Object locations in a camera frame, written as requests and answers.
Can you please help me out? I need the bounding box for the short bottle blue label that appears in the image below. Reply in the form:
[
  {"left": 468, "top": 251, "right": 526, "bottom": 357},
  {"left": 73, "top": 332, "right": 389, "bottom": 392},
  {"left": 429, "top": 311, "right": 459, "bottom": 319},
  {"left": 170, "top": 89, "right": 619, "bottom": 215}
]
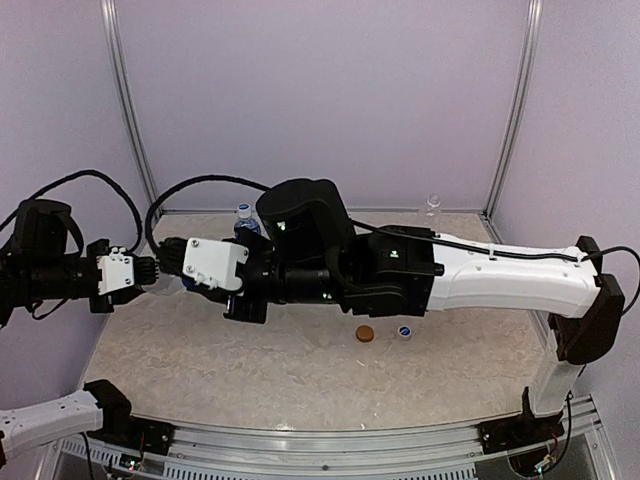
[{"left": 233, "top": 204, "right": 262, "bottom": 246}]

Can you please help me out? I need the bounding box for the white blue short-bottle cap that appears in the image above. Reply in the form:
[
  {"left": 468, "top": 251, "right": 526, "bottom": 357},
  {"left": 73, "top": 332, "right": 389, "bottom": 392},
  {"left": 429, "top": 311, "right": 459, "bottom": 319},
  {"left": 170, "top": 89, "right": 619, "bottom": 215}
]
[{"left": 237, "top": 203, "right": 252, "bottom": 219}]

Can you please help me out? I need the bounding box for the gold juice bottle cap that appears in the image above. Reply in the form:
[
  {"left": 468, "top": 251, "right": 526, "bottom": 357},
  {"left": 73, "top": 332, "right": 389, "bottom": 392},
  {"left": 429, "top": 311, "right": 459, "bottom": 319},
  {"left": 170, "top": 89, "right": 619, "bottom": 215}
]
[{"left": 355, "top": 325, "right": 375, "bottom": 343}]

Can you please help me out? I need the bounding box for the blue white bottle cap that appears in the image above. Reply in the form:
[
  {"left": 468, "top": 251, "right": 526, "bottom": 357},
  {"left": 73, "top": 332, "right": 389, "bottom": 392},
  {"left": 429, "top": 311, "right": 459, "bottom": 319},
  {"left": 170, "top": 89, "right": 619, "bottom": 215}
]
[{"left": 397, "top": 325, "right": 412, "bottom": 340}]

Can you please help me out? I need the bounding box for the clear bottle blue label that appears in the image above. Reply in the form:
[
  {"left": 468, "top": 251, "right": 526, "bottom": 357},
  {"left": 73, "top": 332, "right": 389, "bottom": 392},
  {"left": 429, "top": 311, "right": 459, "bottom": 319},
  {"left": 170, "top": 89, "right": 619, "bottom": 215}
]
[{"left": 419, "top": 194, "right": 442, "bottom": 220}]

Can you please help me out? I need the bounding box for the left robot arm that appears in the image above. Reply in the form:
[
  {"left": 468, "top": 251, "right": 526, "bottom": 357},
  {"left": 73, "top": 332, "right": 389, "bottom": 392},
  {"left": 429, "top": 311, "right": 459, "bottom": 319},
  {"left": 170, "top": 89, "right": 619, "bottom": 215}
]
[{"left": 1, "top": 200, "right": 158, "bottom": 462}]

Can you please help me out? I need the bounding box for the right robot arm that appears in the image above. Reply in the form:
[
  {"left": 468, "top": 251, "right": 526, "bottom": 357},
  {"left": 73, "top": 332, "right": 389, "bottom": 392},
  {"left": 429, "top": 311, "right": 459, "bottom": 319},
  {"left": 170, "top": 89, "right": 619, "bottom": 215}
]
[{"left": 217, "top": 179, "right": 625, "bottom": 444}]

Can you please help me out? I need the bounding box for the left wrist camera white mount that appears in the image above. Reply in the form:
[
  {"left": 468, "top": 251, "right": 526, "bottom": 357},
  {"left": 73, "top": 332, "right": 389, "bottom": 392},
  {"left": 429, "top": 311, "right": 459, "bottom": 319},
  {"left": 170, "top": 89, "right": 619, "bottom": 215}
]
[{"left": 96, "top": 247, "right": 159, "bottom": 295}]

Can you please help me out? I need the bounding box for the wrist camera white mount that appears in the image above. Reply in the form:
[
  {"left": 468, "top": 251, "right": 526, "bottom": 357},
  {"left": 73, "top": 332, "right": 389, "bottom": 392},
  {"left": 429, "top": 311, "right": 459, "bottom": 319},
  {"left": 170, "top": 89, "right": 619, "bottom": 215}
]
[
  {"left": 96, "top": 247, "right": 159, "bottom": 295},
  {"left": 156, "top": 237, "right": 249, "bottom": 292}
]

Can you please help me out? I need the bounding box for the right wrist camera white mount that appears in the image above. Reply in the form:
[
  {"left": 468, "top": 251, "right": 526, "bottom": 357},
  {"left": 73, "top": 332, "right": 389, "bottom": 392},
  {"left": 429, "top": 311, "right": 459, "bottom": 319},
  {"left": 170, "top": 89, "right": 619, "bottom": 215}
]
[{"left": 156, "top": 237, "right": 249, "bottom": 292}]

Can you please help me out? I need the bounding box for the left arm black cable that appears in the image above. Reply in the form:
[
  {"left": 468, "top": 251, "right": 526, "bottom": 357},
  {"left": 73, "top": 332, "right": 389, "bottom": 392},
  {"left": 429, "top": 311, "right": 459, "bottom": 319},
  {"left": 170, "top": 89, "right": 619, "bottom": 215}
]
[{"left": 0, "top": 168, "right": 146, "bottom": 251}]

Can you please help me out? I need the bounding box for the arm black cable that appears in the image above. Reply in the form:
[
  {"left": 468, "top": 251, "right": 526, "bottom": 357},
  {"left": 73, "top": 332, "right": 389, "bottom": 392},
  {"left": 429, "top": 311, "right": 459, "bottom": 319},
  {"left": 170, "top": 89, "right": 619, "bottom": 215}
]
[
  {"left": 0, "top": 168, "right": 146, "bottom": 251},
  {"left": 144, "top": 174, "right": 640, "bottom": 316}
]

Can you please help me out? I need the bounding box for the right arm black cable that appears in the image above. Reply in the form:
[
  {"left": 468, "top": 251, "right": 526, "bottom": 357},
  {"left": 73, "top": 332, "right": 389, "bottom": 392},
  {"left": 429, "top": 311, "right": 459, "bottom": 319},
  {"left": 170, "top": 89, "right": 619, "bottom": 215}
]
[{"left": 144, "top": 174, "right": 640, "bottom": 316}]

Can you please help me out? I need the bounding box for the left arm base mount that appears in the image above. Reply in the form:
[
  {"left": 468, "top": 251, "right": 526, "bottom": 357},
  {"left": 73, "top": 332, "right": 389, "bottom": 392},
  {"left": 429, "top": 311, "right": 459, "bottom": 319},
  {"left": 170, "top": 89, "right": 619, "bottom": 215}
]
[{"left": 83, "top": 379, "right": 175, "bottom": 456}]

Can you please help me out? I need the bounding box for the aluminium front rail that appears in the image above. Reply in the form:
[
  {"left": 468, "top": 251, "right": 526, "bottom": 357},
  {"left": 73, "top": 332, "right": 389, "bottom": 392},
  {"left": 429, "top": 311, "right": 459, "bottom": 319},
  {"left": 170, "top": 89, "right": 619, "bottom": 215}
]
[{"left": 47, "top": 394, "right": 601, "bottom": 480}]

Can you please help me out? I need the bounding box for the aluminium corner post left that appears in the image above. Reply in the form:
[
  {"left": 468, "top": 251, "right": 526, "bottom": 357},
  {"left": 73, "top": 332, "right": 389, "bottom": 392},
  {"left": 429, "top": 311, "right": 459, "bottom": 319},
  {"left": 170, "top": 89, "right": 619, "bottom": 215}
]
[{"left": 100, "top": 0, "right": 159, "bottom": 205}]

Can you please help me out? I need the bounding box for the aluminium corner post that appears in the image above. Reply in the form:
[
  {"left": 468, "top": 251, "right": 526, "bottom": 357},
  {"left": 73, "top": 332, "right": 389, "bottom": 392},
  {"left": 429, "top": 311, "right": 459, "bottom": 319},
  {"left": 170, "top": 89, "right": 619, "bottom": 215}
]
[
  {"left": 100, "top": 0, "right": 159, "bottom": 205},
  {"left": 483, "top": 0, "right": 544, "bottom": 222}
]

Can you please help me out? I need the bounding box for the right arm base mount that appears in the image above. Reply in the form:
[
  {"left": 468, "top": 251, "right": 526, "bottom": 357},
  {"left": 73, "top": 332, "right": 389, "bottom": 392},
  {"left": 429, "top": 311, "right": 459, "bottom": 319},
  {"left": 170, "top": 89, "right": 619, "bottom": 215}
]
[{"left": 477, "top": 387, "right": 565, "bottom": 455}]

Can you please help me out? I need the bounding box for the aluminium corner post right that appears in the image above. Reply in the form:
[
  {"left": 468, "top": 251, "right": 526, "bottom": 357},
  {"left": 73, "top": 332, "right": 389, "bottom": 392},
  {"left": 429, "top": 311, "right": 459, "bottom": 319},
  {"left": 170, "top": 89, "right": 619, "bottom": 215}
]
[{"left": 483, "top": 0, "right": 544, "bottom": 222}]

